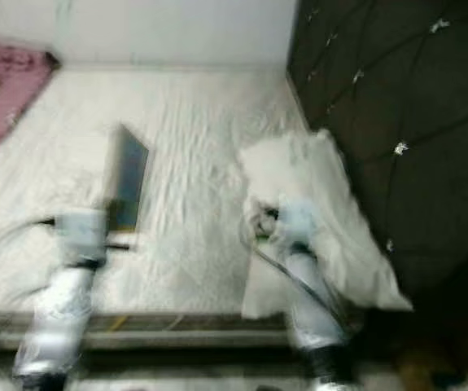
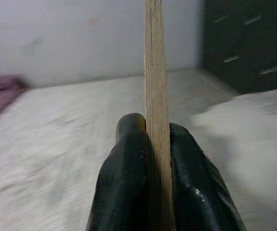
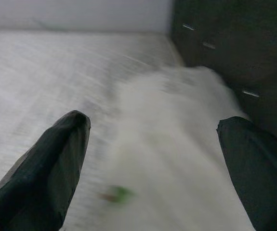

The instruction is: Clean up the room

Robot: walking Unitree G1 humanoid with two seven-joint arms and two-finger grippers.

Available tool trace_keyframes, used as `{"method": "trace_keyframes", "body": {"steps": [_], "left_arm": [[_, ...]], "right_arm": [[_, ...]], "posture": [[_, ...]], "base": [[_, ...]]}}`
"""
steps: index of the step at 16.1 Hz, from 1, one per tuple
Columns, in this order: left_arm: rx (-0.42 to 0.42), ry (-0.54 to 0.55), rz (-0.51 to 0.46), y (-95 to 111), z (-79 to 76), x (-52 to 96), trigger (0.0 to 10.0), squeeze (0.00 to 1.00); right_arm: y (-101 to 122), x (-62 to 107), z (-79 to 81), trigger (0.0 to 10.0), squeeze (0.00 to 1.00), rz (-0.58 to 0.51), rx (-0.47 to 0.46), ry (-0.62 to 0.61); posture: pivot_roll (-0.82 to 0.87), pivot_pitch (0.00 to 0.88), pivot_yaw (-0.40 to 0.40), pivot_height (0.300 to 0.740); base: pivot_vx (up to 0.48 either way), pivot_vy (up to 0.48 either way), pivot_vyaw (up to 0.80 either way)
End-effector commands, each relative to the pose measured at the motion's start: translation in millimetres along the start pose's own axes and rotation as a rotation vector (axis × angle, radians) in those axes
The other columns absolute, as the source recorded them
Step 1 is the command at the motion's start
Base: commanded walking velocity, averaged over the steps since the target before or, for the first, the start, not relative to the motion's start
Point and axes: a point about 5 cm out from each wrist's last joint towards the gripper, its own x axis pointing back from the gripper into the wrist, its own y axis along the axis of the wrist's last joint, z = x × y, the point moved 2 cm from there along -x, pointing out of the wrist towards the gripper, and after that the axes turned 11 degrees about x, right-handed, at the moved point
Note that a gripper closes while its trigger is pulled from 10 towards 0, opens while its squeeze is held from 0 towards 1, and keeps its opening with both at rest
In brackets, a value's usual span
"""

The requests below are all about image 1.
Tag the white pillow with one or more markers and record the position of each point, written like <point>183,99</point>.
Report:
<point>307,171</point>

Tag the blue yellow children's book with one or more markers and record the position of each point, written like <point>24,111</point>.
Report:
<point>129,179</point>

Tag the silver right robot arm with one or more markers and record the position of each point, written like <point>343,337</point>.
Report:
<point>315,309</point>

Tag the white quilted mattress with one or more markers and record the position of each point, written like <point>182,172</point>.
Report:
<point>185,204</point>

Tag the dark tufted headboard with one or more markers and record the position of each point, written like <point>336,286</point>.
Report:
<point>396,81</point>

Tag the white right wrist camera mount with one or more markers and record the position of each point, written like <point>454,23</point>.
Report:
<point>299,221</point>

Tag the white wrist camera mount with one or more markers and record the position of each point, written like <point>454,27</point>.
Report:
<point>299,221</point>
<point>85,232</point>

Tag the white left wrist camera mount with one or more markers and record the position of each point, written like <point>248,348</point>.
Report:
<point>85,232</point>

